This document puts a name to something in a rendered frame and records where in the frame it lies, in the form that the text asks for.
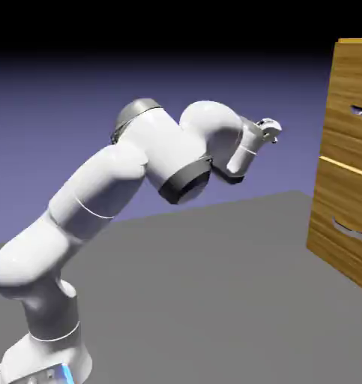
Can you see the light wood cabinet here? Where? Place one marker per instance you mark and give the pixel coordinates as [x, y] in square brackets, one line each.
[345, 75]

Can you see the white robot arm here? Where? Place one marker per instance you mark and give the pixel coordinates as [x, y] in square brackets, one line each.
[87, 192]

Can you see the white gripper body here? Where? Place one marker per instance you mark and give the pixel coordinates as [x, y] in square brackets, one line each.
[243, 150]

